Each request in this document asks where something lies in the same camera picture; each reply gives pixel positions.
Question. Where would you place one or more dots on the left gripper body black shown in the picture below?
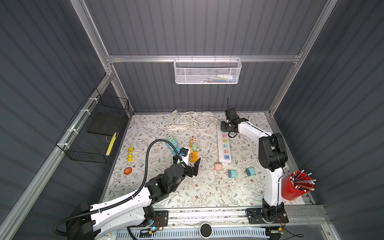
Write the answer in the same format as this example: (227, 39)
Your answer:
(189, 171)

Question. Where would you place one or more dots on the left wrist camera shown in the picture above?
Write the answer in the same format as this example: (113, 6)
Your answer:
(184, 156)

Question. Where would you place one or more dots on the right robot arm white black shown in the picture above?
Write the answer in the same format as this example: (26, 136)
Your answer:
(272, 157)

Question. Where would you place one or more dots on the red round badge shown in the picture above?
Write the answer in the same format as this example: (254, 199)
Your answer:
(128, 171)

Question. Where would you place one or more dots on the yellow tube on mat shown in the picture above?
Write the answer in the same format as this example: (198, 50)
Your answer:
(130, 154)

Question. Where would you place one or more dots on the white wire basket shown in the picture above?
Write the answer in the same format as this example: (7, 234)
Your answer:
(207, 71)

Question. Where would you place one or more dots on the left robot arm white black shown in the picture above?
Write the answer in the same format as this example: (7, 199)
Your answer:
(89, 222)

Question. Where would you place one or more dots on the red pen cup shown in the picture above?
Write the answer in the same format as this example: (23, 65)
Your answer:
(297, 184)

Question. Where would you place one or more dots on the teal plug adapter far right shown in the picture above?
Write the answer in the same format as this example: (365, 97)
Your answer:
(250, 172)

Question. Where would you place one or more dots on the teal plug adapter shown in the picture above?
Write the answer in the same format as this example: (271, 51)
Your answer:
(232, 173)
(250, 172)

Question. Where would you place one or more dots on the orange power strip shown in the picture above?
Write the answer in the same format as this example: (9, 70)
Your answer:
(193, 155)

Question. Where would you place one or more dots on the floral table mat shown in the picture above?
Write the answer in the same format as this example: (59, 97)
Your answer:
(210, 188)

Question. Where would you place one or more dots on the black wire basket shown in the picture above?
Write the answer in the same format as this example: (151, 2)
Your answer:
(88, 137)

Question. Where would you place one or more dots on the blue power strip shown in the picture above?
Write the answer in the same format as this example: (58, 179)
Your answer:
(175, 149)

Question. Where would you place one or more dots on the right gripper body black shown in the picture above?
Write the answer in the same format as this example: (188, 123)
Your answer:
(225, 126)

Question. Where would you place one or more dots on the yellow marker in basket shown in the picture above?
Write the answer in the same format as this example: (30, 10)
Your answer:
(111, 145)

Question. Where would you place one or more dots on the white power strip pastel sockets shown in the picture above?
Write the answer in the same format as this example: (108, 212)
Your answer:
(223, 147)

